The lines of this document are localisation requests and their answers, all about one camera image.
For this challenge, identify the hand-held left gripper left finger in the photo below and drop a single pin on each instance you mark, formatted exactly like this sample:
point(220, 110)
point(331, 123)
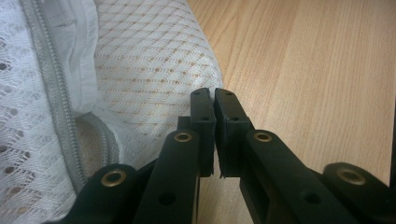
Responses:
point(205, 124)

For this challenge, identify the white mesh laundry bag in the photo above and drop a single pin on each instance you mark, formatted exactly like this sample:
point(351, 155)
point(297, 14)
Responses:
point(149, 62)

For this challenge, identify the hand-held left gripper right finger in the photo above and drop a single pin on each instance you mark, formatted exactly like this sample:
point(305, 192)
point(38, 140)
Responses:
point(229, 130)

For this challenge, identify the white shirt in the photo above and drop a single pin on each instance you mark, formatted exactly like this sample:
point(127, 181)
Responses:
point(77, 46)

